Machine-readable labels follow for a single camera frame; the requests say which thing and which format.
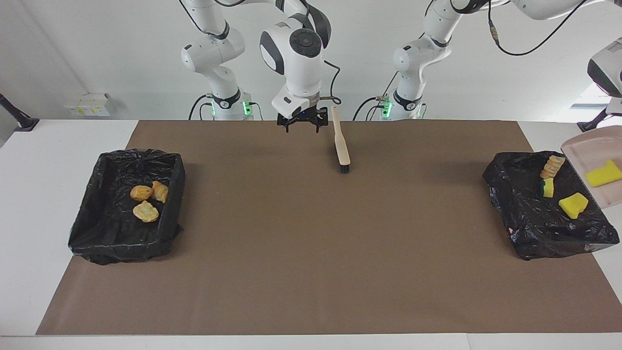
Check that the pale pastry piece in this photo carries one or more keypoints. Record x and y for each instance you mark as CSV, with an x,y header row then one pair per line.
x,y
146,212

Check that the brown table mat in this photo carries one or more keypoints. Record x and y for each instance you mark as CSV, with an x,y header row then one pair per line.
x,y
311,301

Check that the large striped croissant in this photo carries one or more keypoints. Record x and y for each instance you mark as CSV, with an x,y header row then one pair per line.
x,y
552,166

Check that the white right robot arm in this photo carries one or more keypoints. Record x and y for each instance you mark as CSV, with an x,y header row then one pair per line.
x,y
296,53

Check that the black camera stand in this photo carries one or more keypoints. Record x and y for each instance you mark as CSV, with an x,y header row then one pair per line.
x,y
590,126
22,121

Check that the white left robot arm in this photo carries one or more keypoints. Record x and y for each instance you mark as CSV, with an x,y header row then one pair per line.
x,y
423,53

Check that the bin wrapped in black bag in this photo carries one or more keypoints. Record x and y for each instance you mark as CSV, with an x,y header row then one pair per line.
x,y
525,214

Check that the green and yellow sponge piece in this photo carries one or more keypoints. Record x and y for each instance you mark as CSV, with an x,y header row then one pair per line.
x,y
548,188

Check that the beige plastic dustpan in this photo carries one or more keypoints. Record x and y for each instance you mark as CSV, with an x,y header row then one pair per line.
x,y
595,150

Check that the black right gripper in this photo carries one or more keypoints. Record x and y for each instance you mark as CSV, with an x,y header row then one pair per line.
x,y
303,115

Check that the white wall box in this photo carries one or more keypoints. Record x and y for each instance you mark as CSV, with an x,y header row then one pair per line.
x,y
87,104

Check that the notched yellow sponge piece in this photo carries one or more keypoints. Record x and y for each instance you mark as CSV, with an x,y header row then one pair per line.
x,y
604,175

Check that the open bin with black bag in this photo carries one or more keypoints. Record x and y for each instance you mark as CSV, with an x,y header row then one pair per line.
x,y
107,233

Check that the beige brush black bristles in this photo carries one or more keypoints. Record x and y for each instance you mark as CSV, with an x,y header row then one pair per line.
x,y
341,146

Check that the round brown bread bun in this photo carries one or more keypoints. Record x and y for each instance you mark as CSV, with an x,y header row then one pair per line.
x,y
141,193

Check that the small golden croissant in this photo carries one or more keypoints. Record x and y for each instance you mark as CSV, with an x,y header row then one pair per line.
x,y
160,191

